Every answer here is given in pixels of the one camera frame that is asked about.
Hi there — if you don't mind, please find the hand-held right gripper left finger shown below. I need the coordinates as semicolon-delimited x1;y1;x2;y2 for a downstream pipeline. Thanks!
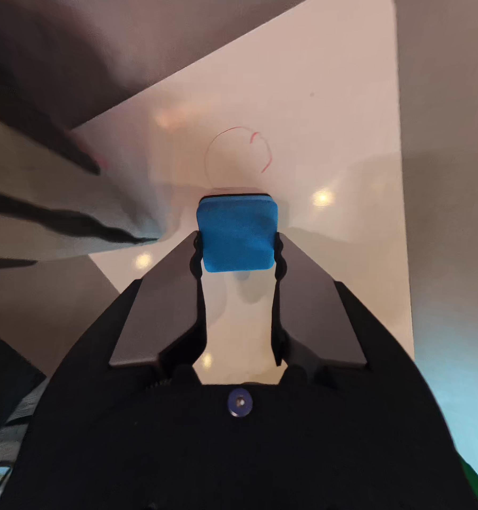
109;231;207;367

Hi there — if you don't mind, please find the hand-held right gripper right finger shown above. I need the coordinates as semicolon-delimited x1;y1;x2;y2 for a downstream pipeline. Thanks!
271;232;368;369

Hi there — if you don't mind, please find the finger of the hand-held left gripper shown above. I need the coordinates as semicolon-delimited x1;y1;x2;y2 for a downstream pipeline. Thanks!
0;116;159;240
0;211;145;263

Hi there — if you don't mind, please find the blue whiteboard eraser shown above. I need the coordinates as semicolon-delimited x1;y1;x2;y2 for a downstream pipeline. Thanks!
196;193;280;273

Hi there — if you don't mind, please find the white whiteboard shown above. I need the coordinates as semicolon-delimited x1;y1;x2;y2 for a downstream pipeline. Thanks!
69;0;417;385

